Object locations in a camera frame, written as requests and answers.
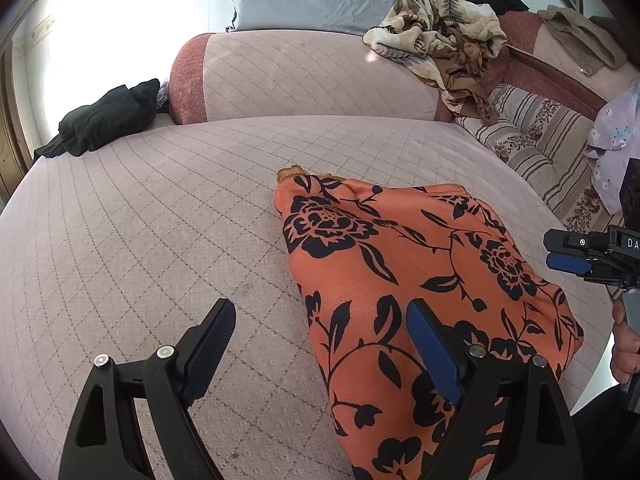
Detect beige floral blanket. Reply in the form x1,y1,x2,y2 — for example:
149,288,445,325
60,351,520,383
362,0,508,73

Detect person's right hand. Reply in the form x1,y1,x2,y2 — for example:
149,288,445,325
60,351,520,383
611,300,640,386

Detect red upholstered headboard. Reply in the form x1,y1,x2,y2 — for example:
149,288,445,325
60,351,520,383
492,10,640,121

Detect beige knitted garment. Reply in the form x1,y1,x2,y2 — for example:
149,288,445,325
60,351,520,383
537,5,628,77

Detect lilac floral cloth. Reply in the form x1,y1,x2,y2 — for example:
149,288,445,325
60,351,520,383
582,77,640,216

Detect pink quilted bolster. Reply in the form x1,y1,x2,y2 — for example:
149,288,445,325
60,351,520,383
169,30,456,126

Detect black garment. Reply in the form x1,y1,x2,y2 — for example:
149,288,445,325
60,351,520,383
467,0,530,16

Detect striped floral pillow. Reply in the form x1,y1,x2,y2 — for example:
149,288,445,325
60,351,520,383
455,82,626,233

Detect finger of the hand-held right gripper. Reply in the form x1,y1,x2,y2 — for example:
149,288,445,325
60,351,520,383
544,228,608,257
546,252,596,277

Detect black cloth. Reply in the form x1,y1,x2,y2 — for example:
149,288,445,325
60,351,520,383
34,78,161,160

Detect pink quilted bed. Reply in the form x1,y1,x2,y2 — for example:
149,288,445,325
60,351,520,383
0,115,616,480

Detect person's dark trousers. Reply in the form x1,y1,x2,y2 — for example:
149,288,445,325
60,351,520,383
570,385,640,480

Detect orange floral garment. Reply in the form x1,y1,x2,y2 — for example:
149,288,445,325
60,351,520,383
272,165,585,480

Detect wooden door frame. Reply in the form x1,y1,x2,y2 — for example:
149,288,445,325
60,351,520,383
0,42,36,201

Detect brown lace cloth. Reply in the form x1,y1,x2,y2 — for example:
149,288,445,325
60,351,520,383
435,30,501,126

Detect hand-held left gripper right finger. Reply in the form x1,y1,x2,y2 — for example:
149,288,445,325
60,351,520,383
406,297,586,480

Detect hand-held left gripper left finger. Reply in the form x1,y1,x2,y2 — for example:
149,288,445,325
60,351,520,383
57,297,237,480

